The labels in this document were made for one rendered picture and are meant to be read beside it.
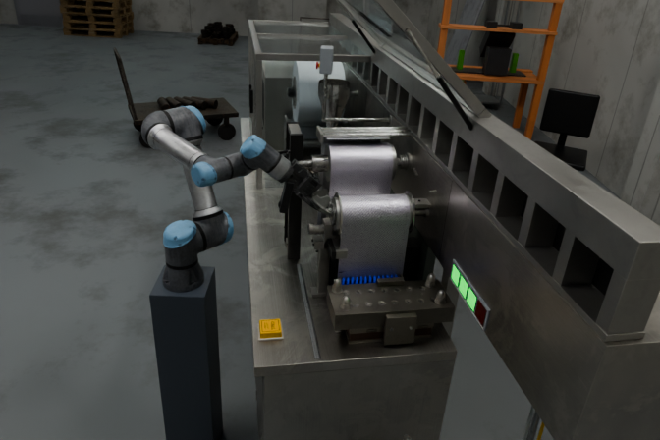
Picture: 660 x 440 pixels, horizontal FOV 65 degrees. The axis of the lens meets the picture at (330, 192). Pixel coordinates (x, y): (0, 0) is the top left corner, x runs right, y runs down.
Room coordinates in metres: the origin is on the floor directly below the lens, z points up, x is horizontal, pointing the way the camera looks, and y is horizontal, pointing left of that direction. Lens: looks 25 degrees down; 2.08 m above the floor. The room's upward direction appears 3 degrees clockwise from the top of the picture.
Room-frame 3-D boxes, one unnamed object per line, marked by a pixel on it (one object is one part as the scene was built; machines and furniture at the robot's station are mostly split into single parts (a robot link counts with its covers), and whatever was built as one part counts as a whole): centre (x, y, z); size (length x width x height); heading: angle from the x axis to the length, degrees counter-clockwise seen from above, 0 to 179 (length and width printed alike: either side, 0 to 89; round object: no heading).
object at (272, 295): (2.50, 0.12, 0.88); 2.52 x 0.66 x 0.04; 11
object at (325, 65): (2.12, 0.05, 1.66); 0.07 x 0.07 x 0.10; 89
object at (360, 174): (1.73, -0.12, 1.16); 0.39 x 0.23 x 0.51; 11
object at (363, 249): (1.54, -0.16, 1.11); 0.23 x 0.01 x 0.18; 101
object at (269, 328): (1.37, 0.17, 0.91); 0.07 x 0.07 x 0.02; 11
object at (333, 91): (2.30, 0.01, 1.50); 0.14 x 0.14 x 0.06
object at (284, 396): (2.51, 0.11, 0.43); 2.52 x 0.64 x 0.86; 11
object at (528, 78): (6.76, -1.81, 0.85); 1.35 x 1.18 x 1.71; 92
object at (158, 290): (1.63, 0.54, 0.45); 0.20 x 0.20 x 0.90; 2
